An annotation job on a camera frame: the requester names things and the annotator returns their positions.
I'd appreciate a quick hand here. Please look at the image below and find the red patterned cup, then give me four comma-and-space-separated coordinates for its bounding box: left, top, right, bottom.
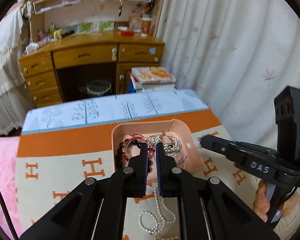
141, 15, 152, 36

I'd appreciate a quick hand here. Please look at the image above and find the wooden bookshelf with books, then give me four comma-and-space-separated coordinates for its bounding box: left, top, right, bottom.
30, 0, 164, 42

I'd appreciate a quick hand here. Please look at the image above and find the stack of books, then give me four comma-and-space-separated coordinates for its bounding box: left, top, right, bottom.
128, 67, 176, 93

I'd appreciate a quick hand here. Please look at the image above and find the pink quilt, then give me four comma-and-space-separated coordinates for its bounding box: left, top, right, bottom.
0, 137, 23, 236

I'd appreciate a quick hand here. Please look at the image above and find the black bead bracelet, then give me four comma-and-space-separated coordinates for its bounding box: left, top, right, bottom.
115, 139, 153, 173

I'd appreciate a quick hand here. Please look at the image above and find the orange H pattern blanket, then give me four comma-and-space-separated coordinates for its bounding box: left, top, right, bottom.
14, 108, 300, 240

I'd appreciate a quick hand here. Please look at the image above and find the wooden desk with drawers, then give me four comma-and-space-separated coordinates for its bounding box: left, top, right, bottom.
19, 31, 165, 107

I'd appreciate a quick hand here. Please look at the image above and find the pearl safety pin brooch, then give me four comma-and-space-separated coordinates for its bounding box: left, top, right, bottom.
154, 235, 179, 240

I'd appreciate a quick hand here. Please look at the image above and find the long pearl necklace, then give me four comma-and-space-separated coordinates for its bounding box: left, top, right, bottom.
138, 154, 188, 235

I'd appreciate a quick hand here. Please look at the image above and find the red string bangle bracelet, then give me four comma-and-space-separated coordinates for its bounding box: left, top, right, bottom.
122, 133, 156, 162

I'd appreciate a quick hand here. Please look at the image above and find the lace covered piano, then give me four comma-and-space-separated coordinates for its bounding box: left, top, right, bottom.
0, 1, 35, 135

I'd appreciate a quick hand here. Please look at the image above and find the white floral curtain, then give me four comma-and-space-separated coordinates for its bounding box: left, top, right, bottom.
157, 0, 300, 148

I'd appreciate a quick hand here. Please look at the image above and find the person right hand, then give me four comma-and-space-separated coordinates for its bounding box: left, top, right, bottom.
252, 179, 299, 223

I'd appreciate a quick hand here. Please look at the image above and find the pink cardboard box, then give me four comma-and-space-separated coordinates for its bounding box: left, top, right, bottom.
111, 119, 204, 181

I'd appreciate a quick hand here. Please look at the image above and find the woven waste basket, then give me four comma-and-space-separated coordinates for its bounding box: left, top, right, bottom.
87, 80, 111, 97

